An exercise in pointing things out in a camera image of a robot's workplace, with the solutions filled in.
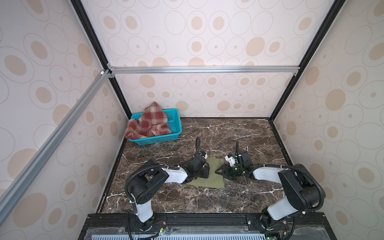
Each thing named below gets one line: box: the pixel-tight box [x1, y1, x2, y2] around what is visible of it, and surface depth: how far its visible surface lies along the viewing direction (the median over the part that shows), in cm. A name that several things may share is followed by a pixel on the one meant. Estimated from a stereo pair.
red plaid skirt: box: [125, 101, 172, 139], surface depth 111 cm
